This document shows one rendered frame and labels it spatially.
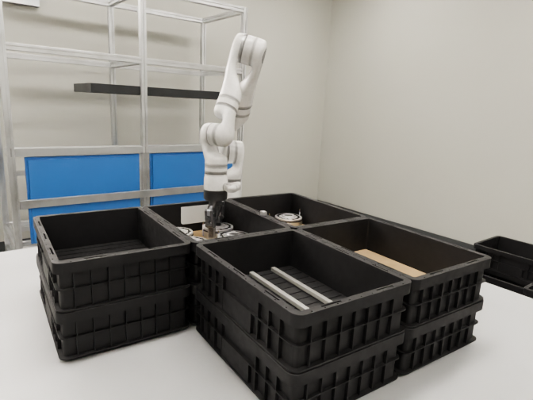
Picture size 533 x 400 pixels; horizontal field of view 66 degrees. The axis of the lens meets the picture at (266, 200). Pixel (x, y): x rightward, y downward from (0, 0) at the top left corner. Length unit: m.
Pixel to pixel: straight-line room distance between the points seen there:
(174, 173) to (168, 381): 2.43
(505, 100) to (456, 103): 0.43
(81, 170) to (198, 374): 2.23
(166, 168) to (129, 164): 0.28
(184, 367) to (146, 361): 0.09
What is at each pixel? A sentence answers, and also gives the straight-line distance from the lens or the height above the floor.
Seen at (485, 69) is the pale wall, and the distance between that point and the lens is 4.22.
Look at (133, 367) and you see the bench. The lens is 0.99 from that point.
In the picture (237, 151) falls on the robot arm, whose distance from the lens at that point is 1.61.
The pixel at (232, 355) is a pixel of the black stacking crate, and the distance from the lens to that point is 0.93.
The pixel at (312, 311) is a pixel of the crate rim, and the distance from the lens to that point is 0.71.
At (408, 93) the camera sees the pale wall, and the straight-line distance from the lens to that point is 4.58.
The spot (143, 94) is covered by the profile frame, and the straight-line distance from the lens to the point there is 3.10.
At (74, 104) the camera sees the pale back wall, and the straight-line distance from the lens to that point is 3.86.
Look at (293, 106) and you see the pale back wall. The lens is 4.98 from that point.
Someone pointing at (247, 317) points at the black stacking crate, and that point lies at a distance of 0.83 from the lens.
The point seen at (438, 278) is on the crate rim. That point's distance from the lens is 0.96.
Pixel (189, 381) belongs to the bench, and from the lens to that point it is 0.94.
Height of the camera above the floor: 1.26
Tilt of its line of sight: 13 degrees down
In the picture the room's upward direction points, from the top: 3 degrees clockwise
